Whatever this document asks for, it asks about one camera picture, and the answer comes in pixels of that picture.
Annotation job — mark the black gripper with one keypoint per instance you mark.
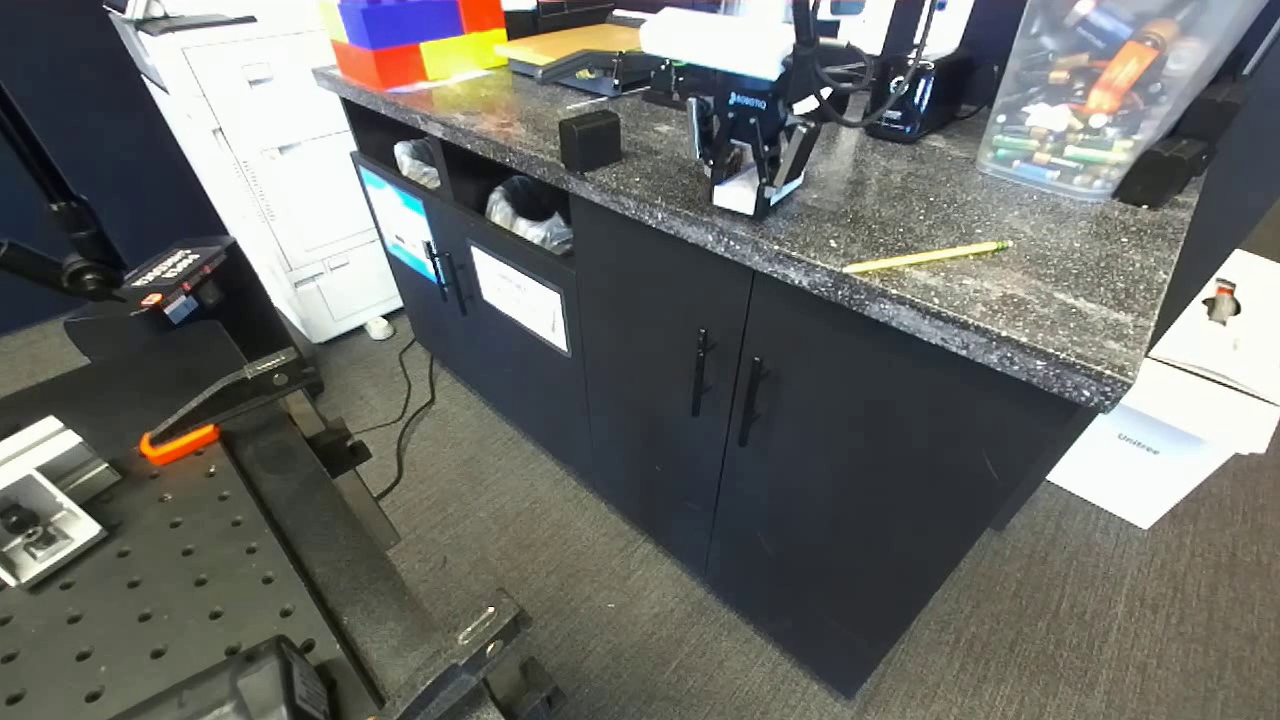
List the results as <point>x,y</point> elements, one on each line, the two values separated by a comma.
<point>750,105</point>

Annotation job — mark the white and blue eraser block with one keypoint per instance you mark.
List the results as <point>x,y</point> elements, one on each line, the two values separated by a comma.
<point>744,198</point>

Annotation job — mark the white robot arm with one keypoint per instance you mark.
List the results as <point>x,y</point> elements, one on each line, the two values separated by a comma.
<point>715,42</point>

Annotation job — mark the black rectangular box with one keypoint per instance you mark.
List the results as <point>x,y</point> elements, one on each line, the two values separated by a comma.
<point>590,138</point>

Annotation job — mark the black paper cutter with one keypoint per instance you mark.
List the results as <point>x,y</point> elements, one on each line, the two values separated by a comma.
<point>586,59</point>

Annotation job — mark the yellow pencil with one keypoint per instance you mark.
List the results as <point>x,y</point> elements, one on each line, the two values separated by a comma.
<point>927,259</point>

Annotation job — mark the clear plastic bag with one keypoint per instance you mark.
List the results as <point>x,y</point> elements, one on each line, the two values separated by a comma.
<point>530,213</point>
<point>416,163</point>

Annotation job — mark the white label sign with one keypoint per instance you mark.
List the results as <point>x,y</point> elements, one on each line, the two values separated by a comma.
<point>522,301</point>

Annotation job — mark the dark blue cabinet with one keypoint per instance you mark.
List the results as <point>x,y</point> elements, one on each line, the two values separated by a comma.
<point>801,443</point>

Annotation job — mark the orange toy brick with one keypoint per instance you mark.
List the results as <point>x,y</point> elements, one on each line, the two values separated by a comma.
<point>483,13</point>

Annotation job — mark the yellow toy brick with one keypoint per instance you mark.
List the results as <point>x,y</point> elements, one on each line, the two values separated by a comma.
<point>461,55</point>

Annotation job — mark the blue and white sign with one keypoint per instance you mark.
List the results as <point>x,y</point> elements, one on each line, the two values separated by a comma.
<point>402,225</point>

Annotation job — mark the clear plastic container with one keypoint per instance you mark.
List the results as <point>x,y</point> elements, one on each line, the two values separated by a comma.
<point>1105,85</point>

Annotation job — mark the blue toy brick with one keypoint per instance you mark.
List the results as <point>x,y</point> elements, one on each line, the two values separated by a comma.
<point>402,21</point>

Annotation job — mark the red toy brick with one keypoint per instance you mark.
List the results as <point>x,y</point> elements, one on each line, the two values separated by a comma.
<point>381,67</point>

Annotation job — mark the small black device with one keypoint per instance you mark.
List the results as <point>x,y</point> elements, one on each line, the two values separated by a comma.
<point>1161,168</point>

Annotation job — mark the white filing cabinet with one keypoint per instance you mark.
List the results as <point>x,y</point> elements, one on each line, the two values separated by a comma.
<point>264,163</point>

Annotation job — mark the white box with penguin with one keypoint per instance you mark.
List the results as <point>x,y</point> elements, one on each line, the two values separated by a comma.
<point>1220,332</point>

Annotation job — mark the white paper on floor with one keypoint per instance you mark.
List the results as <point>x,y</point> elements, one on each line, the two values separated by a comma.
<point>1161,444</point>

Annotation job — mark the black robot table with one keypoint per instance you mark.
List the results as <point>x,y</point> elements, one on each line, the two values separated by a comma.
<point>172,584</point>

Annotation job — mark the black camera on stand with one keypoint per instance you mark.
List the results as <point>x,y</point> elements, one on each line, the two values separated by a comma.
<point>172,272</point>

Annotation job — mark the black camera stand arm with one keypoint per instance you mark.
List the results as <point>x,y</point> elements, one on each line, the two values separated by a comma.
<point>62,244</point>

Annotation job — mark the silver metal bracket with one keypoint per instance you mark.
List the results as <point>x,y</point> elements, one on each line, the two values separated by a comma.
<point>40,502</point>

